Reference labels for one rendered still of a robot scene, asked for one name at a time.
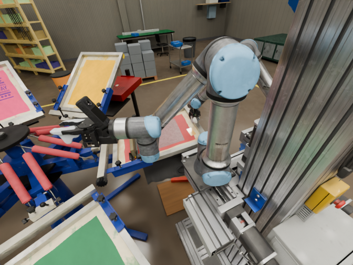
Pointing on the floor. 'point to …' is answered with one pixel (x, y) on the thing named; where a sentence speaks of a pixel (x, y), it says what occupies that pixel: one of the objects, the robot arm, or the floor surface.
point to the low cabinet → (271, 47)
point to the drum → (61, 77)
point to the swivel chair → (160, 43)
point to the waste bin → (190, 48)
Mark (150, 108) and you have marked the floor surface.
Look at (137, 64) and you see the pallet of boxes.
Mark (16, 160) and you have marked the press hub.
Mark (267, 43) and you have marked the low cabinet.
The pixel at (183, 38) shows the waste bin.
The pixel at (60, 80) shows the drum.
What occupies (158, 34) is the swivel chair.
